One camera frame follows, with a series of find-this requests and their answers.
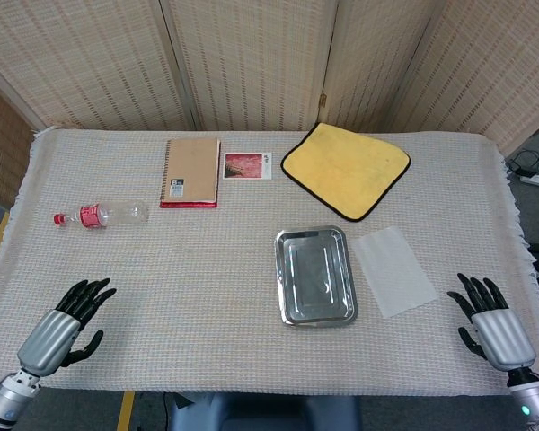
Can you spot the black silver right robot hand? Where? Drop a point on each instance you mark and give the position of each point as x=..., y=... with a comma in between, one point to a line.
x=503, y=336

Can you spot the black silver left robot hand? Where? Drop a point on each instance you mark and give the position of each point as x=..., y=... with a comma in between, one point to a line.
x=49, y=341

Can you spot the white paper sheet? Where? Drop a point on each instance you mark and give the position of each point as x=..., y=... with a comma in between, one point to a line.
x=395, y=274

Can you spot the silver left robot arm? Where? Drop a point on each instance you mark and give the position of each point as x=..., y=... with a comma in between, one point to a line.
x=6, y=397

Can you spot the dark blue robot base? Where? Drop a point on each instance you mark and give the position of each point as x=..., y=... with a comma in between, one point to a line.
x=265, y=413

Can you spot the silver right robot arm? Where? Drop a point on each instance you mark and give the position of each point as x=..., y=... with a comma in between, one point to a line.
x=527, y=399

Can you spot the silver metal tray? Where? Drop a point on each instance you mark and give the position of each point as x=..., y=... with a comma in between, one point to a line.
x=316, y=276

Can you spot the clear plastic bottle red label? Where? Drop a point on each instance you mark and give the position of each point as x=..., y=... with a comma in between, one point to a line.
x=112, y=213

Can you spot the white woven tablecloth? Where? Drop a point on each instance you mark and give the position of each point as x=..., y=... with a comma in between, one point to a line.
x=206, y=292

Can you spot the red book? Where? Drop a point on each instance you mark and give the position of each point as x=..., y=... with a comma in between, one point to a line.
x=188, y=205

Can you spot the woven folding screen panel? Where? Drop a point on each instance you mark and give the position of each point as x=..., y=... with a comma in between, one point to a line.
x=251, y=63
x=2, y=143
x=368, y=67
x=85, y=63
x=489, y=67

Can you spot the brown spiral notebook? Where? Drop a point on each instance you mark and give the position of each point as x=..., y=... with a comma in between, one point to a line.
x=191, y=168

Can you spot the yellow cloth with black trim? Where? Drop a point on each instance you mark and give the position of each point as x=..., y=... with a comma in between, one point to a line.
x=346, y=170

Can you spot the red photo card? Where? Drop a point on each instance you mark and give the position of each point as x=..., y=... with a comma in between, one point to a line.
x=247, y=165

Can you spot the brass screen hinge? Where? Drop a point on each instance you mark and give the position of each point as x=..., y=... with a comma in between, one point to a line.
x=322, y=99

